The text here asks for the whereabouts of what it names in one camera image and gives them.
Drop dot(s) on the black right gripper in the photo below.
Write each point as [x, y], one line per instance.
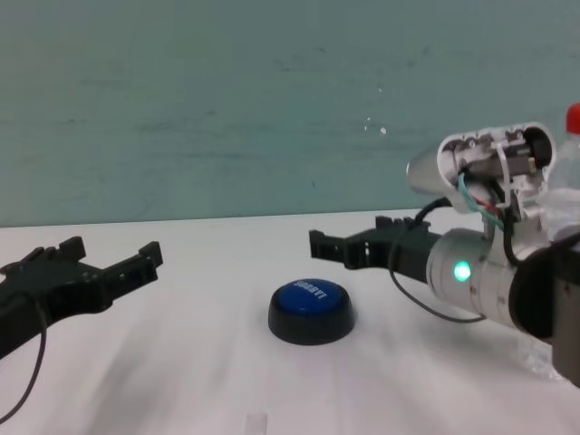
[408, 251]

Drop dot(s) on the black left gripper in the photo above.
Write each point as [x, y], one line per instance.
[50, 290]

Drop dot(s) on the clear water bottle red cap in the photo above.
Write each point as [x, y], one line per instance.
[566, 181]

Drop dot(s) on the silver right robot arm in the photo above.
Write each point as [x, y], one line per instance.
[489, 281]

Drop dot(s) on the blue button black base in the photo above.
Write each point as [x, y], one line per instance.
[310, 312]

